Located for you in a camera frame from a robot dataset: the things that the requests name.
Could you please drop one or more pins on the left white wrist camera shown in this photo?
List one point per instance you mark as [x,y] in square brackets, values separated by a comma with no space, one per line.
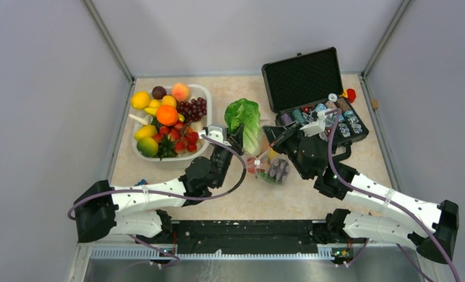
[216,134]

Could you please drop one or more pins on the clear zip top bag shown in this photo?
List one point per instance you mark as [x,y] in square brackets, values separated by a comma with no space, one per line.
[264,159]

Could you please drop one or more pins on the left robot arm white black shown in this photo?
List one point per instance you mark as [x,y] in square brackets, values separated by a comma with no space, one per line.
[104,210]

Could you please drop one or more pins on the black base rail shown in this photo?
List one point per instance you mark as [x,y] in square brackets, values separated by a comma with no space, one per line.
[250,236]

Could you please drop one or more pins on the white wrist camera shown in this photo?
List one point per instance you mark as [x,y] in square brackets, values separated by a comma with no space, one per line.
[316,124]
[216,134]

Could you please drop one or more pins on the peach at back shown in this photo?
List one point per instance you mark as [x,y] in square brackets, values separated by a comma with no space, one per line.
[181,92]

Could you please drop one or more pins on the white fruit tray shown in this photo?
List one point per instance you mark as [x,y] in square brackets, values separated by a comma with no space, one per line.
[197,91]

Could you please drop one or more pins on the yellow lemon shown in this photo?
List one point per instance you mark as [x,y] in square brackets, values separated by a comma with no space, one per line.
[140,100]

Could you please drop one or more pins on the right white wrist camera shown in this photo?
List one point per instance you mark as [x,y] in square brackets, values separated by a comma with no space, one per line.
[316,124]

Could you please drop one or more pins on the strawberry cluster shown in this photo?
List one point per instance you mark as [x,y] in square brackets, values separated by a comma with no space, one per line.
[176,141]

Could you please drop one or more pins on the large orange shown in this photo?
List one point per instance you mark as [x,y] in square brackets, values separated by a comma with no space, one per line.
[167,115]

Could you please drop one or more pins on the dark plum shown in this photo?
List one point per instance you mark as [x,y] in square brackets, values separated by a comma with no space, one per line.
[158,92]

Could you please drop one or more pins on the black poker chip case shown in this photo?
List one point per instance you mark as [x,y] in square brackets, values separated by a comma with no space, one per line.
[308,83]

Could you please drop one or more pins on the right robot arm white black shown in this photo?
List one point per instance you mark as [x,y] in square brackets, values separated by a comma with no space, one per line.
[430,228]

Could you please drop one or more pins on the red blue block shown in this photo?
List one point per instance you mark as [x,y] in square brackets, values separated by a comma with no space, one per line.
[142,182]

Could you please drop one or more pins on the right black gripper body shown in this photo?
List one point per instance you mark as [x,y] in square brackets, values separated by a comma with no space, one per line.
[289,141]

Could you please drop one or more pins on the dark grapes bunch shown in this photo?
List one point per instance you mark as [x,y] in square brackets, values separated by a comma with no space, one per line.
[193,110]

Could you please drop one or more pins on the red small object behind case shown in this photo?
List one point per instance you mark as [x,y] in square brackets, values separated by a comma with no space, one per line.
[349,94]

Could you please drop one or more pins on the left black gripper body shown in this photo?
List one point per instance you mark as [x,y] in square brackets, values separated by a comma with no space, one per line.
[236,146]

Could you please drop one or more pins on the green lettuce leaf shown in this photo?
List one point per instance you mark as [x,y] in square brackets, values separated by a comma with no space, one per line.
[245,112]

